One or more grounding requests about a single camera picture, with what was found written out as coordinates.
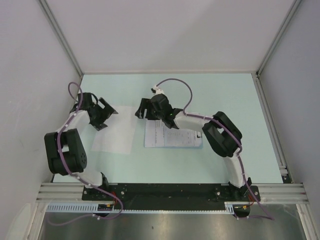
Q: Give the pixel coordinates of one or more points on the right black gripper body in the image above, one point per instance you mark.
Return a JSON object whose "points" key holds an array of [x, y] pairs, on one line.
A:
{"points": [[154, 115]]}

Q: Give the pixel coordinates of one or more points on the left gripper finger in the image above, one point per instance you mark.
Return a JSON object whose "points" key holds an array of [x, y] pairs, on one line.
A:
{"points": [[98, 125], [106, 110]]}

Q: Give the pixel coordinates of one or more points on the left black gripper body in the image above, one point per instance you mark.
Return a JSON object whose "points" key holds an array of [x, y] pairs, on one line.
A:
{"points": [[100, 115]]}

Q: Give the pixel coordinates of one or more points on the white paper sheet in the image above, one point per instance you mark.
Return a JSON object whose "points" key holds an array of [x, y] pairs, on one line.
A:
{"points": [[118, 136]]}

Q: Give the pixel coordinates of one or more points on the light blue clipboard folder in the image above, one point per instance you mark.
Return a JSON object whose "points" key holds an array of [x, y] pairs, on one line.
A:
{"points": [[201, 142]]}

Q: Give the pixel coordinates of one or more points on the metal clipboard clip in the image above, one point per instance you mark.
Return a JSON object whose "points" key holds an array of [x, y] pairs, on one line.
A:
{"points": [[199, 134]]}

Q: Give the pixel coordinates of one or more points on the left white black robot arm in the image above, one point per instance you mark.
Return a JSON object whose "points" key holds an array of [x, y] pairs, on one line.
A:
{"points": [[65, 151]]}

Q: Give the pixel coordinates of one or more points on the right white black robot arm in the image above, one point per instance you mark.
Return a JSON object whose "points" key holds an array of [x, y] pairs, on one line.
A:
{"points": [[222, 135]]}

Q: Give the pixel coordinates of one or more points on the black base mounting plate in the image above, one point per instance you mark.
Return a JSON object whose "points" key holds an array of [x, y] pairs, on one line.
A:
{"points": [[177, 196]]}

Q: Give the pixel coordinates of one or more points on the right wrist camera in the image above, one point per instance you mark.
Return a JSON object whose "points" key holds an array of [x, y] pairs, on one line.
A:
{"points": [[156, 90]]}

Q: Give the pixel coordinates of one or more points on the left aluminium corner post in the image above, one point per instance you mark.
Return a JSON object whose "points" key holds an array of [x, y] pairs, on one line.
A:
{"points": [[57, 30]]}

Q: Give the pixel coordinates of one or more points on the aluminium corner post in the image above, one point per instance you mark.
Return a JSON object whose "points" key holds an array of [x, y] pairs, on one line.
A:
{"points": [[57, 30], [279, 35]]}

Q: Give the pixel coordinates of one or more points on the aluminium front rail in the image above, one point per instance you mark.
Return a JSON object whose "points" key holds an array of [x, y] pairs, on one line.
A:
{"points": [[271, 193]]}

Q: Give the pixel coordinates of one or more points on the right aluminium side rail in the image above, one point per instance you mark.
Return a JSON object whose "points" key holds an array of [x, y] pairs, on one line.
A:
{"points": [[273, 134]]}

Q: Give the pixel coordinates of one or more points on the right aluminium corner post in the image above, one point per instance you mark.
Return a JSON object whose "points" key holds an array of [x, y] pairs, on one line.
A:
{"points": [[279, 35]]}

